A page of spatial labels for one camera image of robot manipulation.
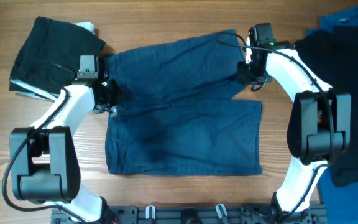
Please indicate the blue polo shirt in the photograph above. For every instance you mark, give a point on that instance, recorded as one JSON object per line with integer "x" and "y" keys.
{"x": 341, "y": 202}

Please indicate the black t-shirt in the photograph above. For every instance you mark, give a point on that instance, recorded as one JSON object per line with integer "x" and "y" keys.
{"x": 333, "y": 57}

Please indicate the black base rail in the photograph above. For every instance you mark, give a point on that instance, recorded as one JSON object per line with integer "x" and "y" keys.
{"x": 246, "y": 213}

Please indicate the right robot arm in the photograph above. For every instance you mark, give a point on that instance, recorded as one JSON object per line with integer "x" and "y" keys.
{"x": 319, "y": 125}

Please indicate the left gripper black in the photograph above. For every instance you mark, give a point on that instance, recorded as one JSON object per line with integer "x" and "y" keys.
{"x": 112, "y": 86}

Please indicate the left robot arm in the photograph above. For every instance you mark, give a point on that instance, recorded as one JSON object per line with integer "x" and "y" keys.
{"x": 43, "y": 168}

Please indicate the left white rail clip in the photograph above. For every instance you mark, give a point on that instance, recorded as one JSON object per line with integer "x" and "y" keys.
{"x": 150, "y": 212}

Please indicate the right white rail clip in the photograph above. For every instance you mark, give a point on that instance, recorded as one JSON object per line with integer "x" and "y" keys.
{"x": 221, "y": 211}

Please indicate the folded black garment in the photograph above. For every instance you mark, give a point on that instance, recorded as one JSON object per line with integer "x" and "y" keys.
{"x": 50, "y": 56}

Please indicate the blue denim shorts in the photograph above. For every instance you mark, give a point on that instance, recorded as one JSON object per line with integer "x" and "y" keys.
{"x": 179, "y": 114}

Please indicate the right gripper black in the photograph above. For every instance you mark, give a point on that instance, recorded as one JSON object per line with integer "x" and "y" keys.
{"x": 242, "y": 78}

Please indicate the white rail clip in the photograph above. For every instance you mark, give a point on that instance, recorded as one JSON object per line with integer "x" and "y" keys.
{"x": 150, "y": 212}
{"x": 221, "y": 211}

